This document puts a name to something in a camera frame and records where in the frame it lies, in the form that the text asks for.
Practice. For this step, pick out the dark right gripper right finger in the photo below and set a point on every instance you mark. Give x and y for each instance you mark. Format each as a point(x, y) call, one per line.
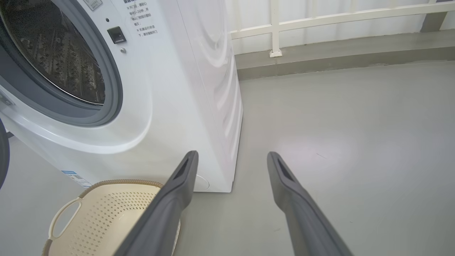
point(302, 213)

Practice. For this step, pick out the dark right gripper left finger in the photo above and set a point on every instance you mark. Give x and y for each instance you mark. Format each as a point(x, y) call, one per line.
point(160, 213)

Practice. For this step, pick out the black round glass washer door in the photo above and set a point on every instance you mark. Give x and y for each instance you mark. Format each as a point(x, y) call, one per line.
point(3, 156)

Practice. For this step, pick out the white front-load washing machine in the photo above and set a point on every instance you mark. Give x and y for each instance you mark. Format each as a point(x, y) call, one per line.
point(177, 106)

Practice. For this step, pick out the black door latch socket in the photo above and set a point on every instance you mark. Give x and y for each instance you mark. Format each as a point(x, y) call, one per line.
point(116, 35)

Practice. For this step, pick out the washing machine steel drum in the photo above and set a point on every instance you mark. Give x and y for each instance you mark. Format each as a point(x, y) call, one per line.
point(53, 53)

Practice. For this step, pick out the round white filter cover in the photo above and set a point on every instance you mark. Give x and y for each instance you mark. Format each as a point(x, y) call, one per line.
point(202, 183)

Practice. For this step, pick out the cream perforated laundry basket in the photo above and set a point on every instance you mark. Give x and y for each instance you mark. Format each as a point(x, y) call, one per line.
point(106, 213)

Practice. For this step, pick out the blue energy label sticker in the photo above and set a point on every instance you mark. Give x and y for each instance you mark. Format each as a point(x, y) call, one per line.
point(76, 179)

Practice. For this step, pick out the grey concrete kerb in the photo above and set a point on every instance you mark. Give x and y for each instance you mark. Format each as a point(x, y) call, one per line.
point(355, 53)

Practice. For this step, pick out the white metal railing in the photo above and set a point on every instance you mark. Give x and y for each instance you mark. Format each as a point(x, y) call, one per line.
point(274, 35)

